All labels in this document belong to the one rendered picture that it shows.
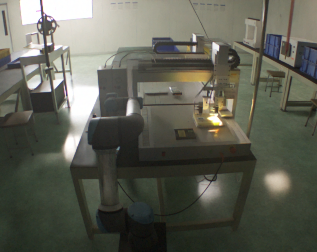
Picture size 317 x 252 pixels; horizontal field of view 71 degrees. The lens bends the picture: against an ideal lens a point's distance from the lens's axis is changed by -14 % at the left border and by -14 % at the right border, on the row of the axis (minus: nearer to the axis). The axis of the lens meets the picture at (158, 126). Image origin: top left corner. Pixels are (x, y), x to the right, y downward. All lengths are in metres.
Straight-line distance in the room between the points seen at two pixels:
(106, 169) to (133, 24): 7.85
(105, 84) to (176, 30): 7.11
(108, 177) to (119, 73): 0.94
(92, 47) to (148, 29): 2.01
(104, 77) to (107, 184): 0.95
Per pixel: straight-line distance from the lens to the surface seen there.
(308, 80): 4.09
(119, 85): 1.87
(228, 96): 1.82
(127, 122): 1.06
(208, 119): 1.82
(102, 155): 1.09
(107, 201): 1.15
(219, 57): 1.74
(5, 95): 3.49
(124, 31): 8.79
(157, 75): 1.80
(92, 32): 8.91
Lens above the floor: 1.67
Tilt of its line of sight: 27 degrees down
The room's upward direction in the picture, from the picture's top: straight up
